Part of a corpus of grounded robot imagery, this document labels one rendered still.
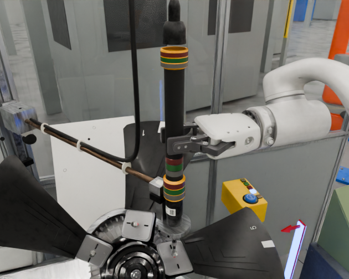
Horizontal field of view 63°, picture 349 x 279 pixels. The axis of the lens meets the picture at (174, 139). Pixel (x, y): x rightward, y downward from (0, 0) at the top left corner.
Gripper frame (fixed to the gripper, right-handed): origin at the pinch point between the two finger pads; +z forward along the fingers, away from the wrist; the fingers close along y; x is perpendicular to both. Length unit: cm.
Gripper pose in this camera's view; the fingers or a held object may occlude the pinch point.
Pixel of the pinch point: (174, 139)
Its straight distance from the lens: 51.4
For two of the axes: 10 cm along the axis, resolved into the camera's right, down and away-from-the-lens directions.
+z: -9.5, 1.3, -2.7
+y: -3.0, -4.3, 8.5
